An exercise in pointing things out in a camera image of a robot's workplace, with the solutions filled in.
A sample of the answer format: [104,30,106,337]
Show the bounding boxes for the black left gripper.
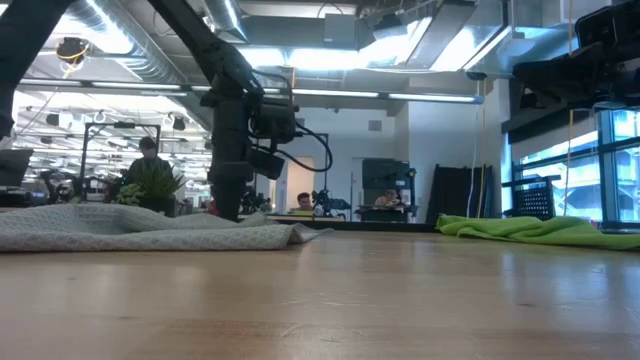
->
[207,97,287,222]

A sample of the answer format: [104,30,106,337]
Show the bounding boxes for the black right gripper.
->
[512,42,640,109]

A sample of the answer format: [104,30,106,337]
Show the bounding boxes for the grey microfiber towel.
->
[0,202,335,253]

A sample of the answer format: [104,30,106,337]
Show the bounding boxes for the green microfiber towel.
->
[434,213,640,251]

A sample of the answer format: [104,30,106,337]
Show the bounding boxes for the person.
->
[373,187,404,209]
[291,192,317,214]
[124,136,175,186]

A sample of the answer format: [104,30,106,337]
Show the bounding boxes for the artificial green potted plant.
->
[113,158,187,219]

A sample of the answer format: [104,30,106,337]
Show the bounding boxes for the long ceiling light tube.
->
[14,78,485,105]

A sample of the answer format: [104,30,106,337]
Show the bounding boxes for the black perforated panel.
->
[501,174,562,221]

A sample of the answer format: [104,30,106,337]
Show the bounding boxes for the black leaning panels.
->
[426,163,495,225]

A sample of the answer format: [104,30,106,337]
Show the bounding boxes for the dark storage cabinet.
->
[360,157,419,224]

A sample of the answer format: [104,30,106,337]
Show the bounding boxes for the dark computer monitor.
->
[0,148,35,189]

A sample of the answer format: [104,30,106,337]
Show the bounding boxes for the black round ceiling device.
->
[54,36,91,65]

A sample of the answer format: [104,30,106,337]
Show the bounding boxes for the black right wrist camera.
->
[574,2,640,49]

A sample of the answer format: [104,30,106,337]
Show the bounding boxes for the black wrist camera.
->
[574,2,640,49]
[248,94,300,147]

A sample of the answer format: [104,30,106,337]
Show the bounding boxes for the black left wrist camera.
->
[248,94,300,147]

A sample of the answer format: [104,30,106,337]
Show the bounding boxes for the yellow hanging cord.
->
[476,79,488,220]

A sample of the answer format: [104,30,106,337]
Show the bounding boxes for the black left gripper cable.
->
[252,69,335,174]

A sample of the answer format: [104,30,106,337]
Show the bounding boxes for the black window frame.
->
[508,107,640,231]

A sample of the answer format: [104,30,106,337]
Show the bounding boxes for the black metal stand frame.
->
[78,121,162,201]

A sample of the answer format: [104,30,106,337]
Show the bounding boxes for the black table frame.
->
[238,213,439,233]

